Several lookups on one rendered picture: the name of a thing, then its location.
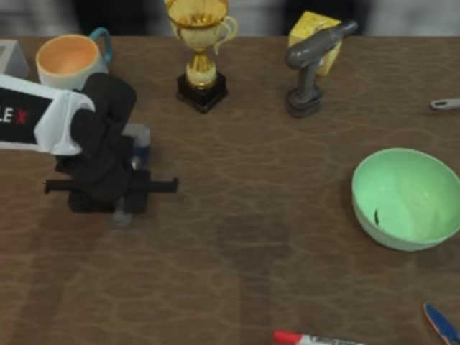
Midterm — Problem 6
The blue and orange pen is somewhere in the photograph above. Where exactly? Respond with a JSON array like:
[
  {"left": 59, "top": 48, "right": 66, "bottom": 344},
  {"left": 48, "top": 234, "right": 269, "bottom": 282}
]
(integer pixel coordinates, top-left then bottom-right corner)
[{"left": 423, "top": 302, "right": 460, "bottom": 345}]

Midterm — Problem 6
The white cup with blue handle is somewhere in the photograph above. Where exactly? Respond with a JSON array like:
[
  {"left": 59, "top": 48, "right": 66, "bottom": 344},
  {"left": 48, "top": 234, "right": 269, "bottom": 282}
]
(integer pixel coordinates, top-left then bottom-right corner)
[{"left": 35, "top": 27, "right": 113, "bottom": 91}]

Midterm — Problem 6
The small grey blue object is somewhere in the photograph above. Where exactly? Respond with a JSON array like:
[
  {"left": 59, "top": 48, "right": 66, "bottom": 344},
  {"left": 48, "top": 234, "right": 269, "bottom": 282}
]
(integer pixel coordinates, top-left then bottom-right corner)
[{"left": 112, "top": 123, "right": 152, "bottom": 228}]

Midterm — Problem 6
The grey white box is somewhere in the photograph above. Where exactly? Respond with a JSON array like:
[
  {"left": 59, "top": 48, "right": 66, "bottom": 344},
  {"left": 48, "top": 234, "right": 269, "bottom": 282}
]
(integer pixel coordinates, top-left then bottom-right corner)
[{"left": 0, "top": 39, "right": 30, "bottom": 81}]

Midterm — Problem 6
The grey toy drill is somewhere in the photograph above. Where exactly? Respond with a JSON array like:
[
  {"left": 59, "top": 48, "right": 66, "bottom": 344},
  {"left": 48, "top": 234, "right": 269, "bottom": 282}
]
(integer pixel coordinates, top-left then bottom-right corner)
[{"left": 285, "top": 19, "right": 359, "bottom": 119}]

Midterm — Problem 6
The green bowl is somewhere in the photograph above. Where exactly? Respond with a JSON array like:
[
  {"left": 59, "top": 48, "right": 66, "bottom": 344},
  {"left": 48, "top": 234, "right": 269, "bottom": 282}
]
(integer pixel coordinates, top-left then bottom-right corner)
[{"left": 351, "top": 147, "right": 460, "bottom": 252}]

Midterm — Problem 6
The red and white marker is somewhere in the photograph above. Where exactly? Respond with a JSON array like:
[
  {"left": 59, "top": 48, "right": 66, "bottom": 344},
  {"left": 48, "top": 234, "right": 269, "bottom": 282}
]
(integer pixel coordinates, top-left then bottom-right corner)
[{"left": 272, "top": 330, "right": 366, "bottom": 345}]

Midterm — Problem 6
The gold trophy on black base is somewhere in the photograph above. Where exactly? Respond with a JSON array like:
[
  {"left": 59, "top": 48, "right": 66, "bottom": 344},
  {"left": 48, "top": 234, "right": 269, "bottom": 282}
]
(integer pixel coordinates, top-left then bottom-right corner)
[{"left": 164, "top": 0, "right": 239, "bottom": 115}]

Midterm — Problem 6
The yellow sponge block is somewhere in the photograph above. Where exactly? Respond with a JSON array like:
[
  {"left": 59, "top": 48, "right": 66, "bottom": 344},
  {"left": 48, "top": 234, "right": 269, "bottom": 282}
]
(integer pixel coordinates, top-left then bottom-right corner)
[{"left": 289, "top": 10, "right": 343, "bottom": 77}]

